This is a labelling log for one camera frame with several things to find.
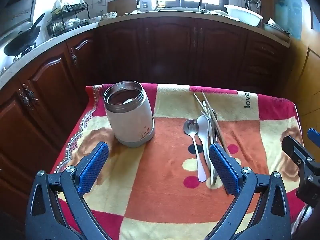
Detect white plastic basin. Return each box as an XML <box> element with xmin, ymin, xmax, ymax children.
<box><xmin>224</xmin><ymin>4</ymin><xmax>264</xmax><ymax>27</ymax></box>

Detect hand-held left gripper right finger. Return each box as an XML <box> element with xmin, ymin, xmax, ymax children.
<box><xmin>209</xmin><ymin>142</ymin><xmax>292</xmax><ymax>240</ymax></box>

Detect range hood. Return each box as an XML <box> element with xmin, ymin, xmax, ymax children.
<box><xmin>0</xmin><ymin>0</ymin><xmax>43</xmax><ymax>28</ymax></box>

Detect black dish rack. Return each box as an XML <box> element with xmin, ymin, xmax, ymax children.
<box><xmin>47</xmin><ymin>2</ymin><xmax>90</xmax><ymax>37</ymax></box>

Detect wooden chopstick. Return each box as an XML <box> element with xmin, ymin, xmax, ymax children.
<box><xmin>193</xmin><ymin>93</ymin><xmax>210</xmax><ymax>120</ymax></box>
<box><xmin>201</xmin><ymin>92</ymin><xmax>232</xmax><ymax>157</ymax></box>

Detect stone kitchen countertop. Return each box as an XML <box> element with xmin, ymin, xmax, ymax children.
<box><xmin>0</xmin><ymin>6</ymin><xmax>292</xmax><ymax>90</ymax></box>

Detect white cloth on dish rack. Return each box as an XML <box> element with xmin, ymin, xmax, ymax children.
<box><xmin>54</xmin><ymin>0</ymin><xmax>85</xmax><ymax>9</ymax></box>

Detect printed red orange blanket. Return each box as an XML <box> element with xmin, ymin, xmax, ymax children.
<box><xmin>50</xmin><ymin>83</ymin><xmax>304</xmax><ymax>240</ymax></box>

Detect wooden door with frosted glass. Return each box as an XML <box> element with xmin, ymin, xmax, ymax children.
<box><xmin>271</xmin><ymin>0</ymin><xmax>320</xmax><ymax>140</ymax></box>

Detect white electric kettle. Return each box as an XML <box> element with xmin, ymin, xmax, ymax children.
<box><xmin>137</xmin><ymin>0</ymin><xmax>159</xmax><ymax>12</ymax></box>

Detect black wok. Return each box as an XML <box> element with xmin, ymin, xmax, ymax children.
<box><xmin>4</xmin><ymin>13</ymin><xmax>46</xmax><ymax>57</ymax></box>

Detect wooden-handled large metal spoon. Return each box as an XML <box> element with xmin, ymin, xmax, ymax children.
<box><xmin>202</xmin><ymin>100</ymin><xmax>220</xmax><ymax>137</ymax></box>

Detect metal bowl with utensils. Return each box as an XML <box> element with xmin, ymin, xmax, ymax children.
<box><xmin>263</xmin><ymin>17</ymin><xmax>292</xmax><ymax>37</ymax></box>

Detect white ceramic spoon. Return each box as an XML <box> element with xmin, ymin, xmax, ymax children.
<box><xmin>197</xmin><ymin>115</ymin><xmax>212</xmax><ymax>169</ymax></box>

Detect dark wooden kitchen cabinets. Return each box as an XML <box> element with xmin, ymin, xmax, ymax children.
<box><xmin>0</xmin><ymin>15</ymin><xmax>292</xmax><ymax>205</ymax></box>

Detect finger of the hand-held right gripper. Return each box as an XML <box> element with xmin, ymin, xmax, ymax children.
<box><xmin>282</xmin><ymin>135</ymin><xmax>315</xmax><ymax>170</ymax></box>
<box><xmin>307</xmin><ymin>127</ymin><xmax>320</xmax><ymax>144</ymax></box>

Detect wooden cutting board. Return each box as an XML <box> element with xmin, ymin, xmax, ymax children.
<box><xmin>107</xmin><ymin>0</ymin><xmax>138</xmax><ymax>17</ymax></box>

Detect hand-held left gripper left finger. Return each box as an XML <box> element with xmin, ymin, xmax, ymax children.
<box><xmin>25</xmin><ymin>141</ymin><xmax>110</xmax><ymax>240</ymax></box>

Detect white insulated jar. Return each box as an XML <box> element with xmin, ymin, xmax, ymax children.
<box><xmin>103</xmin><ymin>80</ymin><xmax>155</xmax><ymax>148</ymax></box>

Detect small metal spoon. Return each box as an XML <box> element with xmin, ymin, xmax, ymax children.
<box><xmin>183</xmin><ymin>119</ymin><xmax>207</xmax><ymax>182</ymax></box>

